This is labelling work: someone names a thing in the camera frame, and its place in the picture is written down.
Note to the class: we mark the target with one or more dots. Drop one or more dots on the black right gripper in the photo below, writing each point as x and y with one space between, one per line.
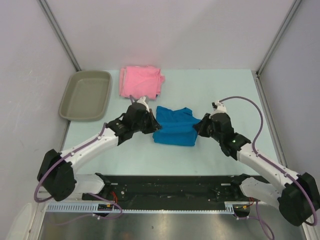
200 126

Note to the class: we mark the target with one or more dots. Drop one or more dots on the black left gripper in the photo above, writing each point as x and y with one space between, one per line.
154 125

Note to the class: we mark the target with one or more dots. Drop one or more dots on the blue t shirt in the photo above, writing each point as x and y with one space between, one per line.
177 127

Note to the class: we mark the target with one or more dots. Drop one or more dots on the beige plastic tray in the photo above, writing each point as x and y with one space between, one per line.
86 96

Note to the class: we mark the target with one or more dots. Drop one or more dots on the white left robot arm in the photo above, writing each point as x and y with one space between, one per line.
58 172

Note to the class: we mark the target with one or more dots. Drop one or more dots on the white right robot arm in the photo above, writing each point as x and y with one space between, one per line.
295 195

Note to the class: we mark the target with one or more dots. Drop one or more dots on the pink folded t shirt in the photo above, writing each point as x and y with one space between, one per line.
139 81

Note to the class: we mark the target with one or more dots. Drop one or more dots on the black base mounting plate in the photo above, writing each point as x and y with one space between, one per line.
177 193

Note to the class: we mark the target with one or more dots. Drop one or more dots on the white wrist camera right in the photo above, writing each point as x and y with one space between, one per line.
218 107

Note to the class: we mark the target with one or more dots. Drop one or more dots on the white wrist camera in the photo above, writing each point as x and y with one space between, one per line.
218 107
144 101

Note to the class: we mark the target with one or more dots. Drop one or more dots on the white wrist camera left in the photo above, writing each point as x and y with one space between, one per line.
144 101

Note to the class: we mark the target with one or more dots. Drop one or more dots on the white slotted cable duct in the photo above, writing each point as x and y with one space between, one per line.
95 208

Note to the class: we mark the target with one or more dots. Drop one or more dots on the aluminium corner post right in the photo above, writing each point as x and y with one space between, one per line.
279 35

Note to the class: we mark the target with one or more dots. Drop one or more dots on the aluminium corner post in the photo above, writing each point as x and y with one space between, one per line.
48 13
279 35

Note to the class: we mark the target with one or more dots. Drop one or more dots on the aluminium corner post left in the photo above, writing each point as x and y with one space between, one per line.
48 13

